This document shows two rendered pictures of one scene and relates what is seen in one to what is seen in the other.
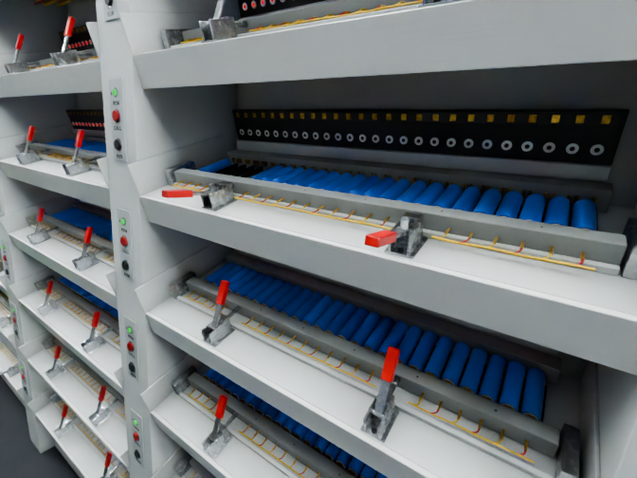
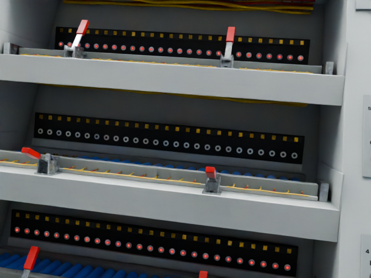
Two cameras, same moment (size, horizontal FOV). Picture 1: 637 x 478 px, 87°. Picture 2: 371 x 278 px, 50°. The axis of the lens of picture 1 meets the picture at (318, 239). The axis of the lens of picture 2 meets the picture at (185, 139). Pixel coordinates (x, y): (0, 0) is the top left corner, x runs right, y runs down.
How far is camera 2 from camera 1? 0.34 m
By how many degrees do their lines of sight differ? 37
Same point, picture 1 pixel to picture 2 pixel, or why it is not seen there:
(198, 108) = (8, 105)
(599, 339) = (317, 224)
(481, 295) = (261, 210)
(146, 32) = not seen: outside the picture
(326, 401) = not seen: outside the picture
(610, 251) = (312, 189)
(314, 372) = not seen: outside the picture
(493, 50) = (253, 91)
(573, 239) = (296, 183)
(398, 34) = (208, 77)
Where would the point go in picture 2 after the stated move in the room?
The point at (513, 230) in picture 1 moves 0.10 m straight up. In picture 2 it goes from (268, 182) to (273, 121)
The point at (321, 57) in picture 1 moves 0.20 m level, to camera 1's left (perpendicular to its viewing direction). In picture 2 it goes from (160, 80) to (31, 41)
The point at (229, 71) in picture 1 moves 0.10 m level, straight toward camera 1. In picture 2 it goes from (84, 78) to (116, 63)
